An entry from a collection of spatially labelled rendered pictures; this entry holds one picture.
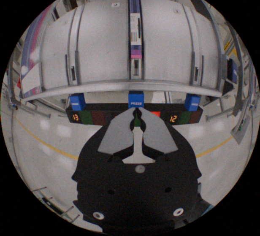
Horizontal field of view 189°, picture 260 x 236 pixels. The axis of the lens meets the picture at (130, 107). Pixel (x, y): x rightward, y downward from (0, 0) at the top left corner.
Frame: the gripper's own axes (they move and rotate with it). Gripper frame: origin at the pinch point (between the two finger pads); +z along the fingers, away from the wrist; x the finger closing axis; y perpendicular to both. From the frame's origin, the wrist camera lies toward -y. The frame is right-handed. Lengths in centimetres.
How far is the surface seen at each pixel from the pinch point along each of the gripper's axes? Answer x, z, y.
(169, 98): 23.3, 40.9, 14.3
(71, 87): -10.2, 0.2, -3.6
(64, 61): -13.1, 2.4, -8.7
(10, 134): -860, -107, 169
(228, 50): 92, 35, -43
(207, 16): 19.0, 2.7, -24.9
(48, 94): -18.0, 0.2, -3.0
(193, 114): 13.5, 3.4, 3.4
